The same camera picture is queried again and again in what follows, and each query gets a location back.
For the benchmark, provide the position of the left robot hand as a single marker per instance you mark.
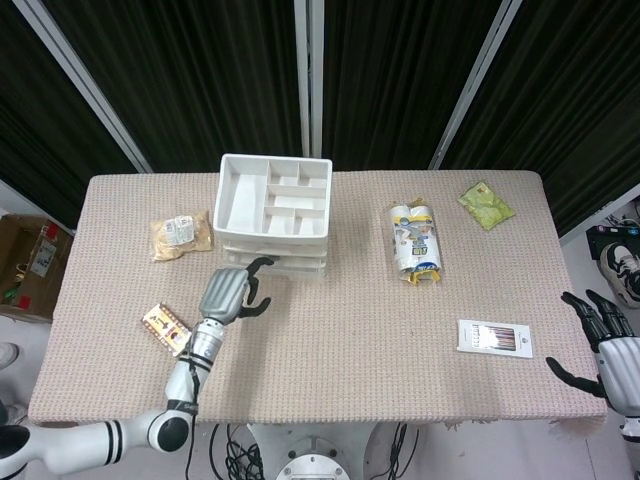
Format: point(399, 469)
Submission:
point(225, 295)

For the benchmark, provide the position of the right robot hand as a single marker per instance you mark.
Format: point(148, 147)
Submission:
point(620, 370)

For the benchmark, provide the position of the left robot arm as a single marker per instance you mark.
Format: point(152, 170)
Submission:
point(140, 430)

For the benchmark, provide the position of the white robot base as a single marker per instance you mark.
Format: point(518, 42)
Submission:
point(312, 450)

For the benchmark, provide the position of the white plastic drawer cabinet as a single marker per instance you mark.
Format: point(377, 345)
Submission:
point(245, 200)

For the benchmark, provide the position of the red and yellow carton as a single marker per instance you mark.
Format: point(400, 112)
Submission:
point(167, 330)

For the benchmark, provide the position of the tan snack bag white label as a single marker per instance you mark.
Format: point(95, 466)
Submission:
point(182, 235)

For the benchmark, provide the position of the white and black sneaker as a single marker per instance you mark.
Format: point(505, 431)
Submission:
point(622, 272)

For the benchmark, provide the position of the beige woven tablecloth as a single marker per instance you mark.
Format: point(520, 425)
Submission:
point(340, 350)

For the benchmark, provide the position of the white coloured pencil box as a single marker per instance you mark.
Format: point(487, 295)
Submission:
point(495, 339)

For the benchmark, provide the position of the black floor device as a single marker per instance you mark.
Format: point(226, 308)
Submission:
point(607, 237)

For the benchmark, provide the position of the brown cardboard box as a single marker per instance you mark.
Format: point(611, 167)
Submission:
point(30, 265)

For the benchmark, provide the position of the paper towel roll pack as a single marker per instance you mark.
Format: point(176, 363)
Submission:
point(415, 240)

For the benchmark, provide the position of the green snack packet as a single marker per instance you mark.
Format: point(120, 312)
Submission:
point(485, 205)

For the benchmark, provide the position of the black pleated curtain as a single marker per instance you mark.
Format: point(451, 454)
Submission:
point(575, 100)
point(35, 115)
point(400, 75)
point(200, 75)

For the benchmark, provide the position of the grey white shoe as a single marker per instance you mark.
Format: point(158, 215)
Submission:
point(7, 355)

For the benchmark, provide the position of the white metal frame post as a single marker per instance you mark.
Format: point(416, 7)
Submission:
point(309, 75)
point(475, 85)
point(85, 85)

